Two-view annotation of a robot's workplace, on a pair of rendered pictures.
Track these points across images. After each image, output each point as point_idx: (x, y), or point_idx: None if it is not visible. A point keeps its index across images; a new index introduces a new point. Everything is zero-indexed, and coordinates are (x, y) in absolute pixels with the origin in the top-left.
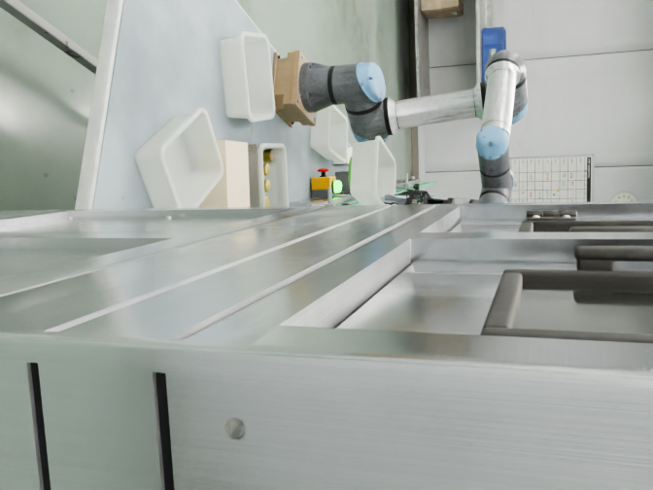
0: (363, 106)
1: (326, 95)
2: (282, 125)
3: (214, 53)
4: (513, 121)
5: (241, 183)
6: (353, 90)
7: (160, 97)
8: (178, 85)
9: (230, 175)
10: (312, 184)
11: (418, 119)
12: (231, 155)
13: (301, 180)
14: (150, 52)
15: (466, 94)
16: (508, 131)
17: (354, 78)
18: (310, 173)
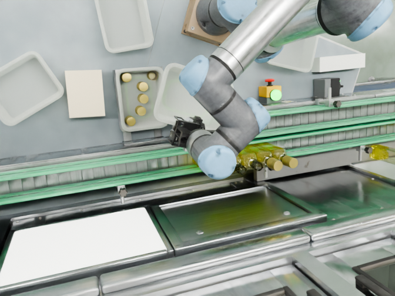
0: (232, 28)
1: (210, 21)
2: (205, 47)
3: (90, 5)
4: (359, 34)
5: (90, 99)
6: (218, 15)
7: (16, 46)
8: (39, 34)
9: (73, 94)
10: (258, 91)
11: (278, 37)
12: (74, 80)
13: (241, 88)
14: (2, 17)
15: (312, 6)
16: (226, 61)
17: (216, 3)
18: (260, 82)
